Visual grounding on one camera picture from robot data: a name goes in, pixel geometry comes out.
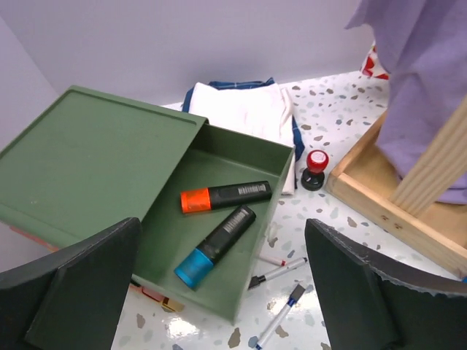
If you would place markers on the wooden clothes rack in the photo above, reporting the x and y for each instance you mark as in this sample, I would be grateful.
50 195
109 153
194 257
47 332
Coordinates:
409 208

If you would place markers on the red black stamp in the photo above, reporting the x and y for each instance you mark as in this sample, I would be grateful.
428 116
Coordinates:
313 177

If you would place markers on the blue cap whiteboard pen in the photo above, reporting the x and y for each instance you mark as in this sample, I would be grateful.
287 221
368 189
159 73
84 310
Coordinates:
294 297

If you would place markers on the yellow drawer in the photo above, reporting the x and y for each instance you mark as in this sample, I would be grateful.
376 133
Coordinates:
167 303

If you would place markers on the orange-red drawer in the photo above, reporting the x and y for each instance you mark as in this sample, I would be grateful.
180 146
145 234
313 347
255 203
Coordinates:
40 241

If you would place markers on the black cap whiteboard pen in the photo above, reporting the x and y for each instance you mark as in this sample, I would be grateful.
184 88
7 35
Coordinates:
255 281

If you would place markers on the red cap whiteboard pen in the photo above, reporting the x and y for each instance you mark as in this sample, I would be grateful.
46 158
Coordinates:
272 260

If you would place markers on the orange cap highlighter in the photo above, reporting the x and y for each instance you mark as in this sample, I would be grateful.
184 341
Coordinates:
219 197

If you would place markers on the red floral white garment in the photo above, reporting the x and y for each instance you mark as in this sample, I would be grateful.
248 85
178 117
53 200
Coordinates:
371 66

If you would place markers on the green drawer box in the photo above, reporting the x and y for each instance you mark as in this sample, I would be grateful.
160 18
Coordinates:
88 161

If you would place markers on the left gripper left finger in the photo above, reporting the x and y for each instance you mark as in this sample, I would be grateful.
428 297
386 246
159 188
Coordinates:
72 298

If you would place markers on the purple t-shirt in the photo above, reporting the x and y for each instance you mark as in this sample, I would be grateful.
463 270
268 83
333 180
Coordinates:
422 47

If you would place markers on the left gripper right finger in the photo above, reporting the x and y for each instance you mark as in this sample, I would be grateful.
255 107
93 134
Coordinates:
371 301

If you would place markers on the folded white cloth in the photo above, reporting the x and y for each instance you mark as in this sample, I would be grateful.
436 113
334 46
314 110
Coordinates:
262 112

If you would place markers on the blue cap highlighter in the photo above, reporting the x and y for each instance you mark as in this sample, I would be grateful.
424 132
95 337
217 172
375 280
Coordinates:
201 261

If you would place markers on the green drawer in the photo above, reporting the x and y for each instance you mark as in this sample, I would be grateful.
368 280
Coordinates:
215 157

